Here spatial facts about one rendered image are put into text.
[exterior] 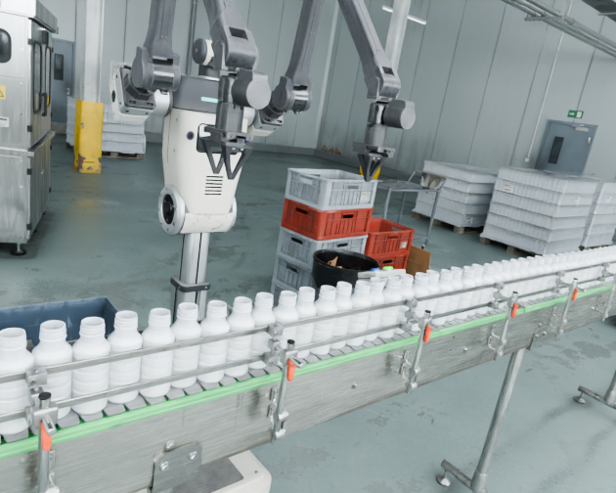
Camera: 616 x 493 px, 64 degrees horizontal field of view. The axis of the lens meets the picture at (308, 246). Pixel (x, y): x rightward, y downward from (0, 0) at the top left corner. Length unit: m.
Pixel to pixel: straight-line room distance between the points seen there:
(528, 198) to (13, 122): 6.19
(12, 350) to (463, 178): 7.72
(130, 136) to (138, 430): 9.77
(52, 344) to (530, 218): 7.10
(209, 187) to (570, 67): 10.91
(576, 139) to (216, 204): 10.51
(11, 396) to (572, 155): 11.31
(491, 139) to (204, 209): 11.31
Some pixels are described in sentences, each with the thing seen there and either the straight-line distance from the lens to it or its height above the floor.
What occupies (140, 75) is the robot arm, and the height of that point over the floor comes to 1.57.
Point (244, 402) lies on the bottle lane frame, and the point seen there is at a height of 0.95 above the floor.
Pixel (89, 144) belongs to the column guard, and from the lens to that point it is 8.63.
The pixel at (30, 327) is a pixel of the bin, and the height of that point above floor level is 0.89.
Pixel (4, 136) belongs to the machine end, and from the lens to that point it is 4.52.
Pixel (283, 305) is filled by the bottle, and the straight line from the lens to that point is 1.09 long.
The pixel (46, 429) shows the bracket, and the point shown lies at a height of 1.08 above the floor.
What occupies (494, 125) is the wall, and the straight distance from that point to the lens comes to 12.62.
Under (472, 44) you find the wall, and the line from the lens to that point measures 13.37.
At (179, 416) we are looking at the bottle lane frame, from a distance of 1.03.
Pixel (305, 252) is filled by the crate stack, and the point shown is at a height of 0.55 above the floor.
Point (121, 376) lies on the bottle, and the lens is 0.96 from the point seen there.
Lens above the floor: 1.57
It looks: 16 degrees down
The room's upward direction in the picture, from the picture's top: 9 degrees clockwise
